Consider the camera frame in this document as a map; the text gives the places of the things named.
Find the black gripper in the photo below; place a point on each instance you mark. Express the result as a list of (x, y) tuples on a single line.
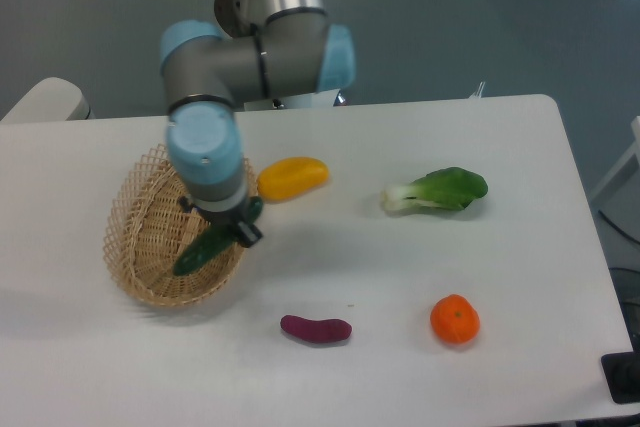
[(234, 214)]

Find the dark green cucumber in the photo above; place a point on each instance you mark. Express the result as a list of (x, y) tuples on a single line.
[(212, 242)]

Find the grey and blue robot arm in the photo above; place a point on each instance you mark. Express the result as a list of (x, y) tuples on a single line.
[(293, 49)]

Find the woven wicker basket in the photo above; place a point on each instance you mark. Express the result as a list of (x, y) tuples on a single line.
[(146, 232)]

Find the yellow bell pepper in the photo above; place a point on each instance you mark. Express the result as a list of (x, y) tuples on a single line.
[(291, 177)]

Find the purple sweet potato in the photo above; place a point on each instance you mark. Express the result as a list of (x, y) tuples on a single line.
[(327, 331)]

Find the green bok choy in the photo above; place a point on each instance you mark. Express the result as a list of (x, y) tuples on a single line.
[(450, 189)]

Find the orange tangerine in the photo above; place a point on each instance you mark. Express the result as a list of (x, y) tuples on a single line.
[(454, 320)]

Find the white chair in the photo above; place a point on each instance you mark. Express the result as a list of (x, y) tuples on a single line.
[(51, 100)]

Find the black device at table edge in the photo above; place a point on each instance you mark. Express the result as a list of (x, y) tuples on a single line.
[(621, 371)]

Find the white frame at right edge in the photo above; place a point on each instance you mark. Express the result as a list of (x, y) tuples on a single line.
[(620, 172)]

